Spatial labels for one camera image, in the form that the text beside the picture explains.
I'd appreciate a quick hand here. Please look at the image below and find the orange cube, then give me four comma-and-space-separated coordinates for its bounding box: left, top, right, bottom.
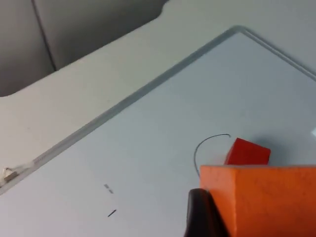
199, 164, 316, 237

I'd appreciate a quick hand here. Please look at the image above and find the grey-framed whiteboard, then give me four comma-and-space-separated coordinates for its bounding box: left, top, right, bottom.
0, 24, 316, 237

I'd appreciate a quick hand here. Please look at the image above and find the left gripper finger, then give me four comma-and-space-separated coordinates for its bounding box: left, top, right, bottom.
183, 188, 230, 237

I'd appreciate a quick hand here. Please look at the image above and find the red cube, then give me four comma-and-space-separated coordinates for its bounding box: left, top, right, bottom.
226, 137, 272, 166

